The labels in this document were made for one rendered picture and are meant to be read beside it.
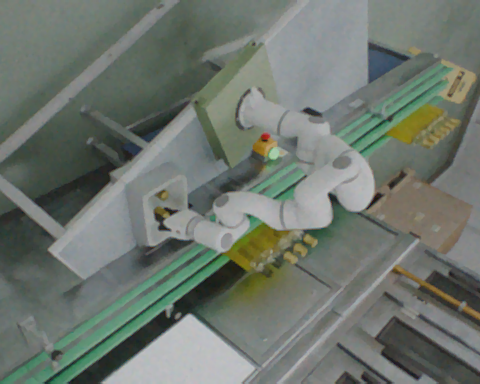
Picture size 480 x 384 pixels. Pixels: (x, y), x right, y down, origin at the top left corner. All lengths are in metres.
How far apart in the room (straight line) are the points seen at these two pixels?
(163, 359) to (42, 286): 0.58
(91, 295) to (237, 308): 0.51
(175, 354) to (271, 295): 0.42
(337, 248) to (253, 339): 0.60
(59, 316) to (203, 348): 0.47
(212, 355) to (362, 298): 0.61
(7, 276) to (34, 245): 0.17
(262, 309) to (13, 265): 0.97
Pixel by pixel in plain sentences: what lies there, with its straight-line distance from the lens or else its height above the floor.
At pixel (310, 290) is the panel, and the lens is 1.91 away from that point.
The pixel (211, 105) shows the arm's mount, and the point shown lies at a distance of 1.62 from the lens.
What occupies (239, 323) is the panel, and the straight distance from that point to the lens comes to 1.79.
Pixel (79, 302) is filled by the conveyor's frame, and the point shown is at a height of 0.82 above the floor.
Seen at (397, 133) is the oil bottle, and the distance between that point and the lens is 2.61.
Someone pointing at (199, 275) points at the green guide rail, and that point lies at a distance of 1.80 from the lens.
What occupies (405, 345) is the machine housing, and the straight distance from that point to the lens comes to 1.91.
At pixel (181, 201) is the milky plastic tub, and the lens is 1.71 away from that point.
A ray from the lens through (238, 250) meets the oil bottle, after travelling 1.80.
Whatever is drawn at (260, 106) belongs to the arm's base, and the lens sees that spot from 1.72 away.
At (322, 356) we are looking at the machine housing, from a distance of 1.78.
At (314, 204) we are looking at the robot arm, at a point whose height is 1.31.
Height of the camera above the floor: 1.82
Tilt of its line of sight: 27 degrees down
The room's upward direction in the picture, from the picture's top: 124 degrees clockwise
